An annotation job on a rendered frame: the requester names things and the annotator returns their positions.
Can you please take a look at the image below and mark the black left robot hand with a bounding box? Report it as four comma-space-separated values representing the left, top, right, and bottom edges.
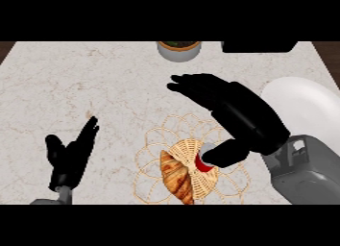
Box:
43, 115, 99, 193

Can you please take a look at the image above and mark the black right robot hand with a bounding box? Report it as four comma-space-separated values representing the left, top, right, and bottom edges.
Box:
166, 73, 291, 169

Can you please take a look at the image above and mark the white plate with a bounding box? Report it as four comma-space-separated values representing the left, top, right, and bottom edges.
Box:
258, 76, 340, 154

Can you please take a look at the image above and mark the golden brown croissant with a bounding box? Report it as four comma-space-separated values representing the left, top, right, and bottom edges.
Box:
158, 149, 197, 206

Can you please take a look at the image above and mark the red can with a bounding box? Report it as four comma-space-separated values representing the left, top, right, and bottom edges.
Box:
194, 142, 217, 173

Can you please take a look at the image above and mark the black appliance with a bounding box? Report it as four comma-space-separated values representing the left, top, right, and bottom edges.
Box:
220, 40, 298, 54

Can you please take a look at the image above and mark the grey plant pot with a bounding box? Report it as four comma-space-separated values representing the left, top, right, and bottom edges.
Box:
155, 40, 202, 63

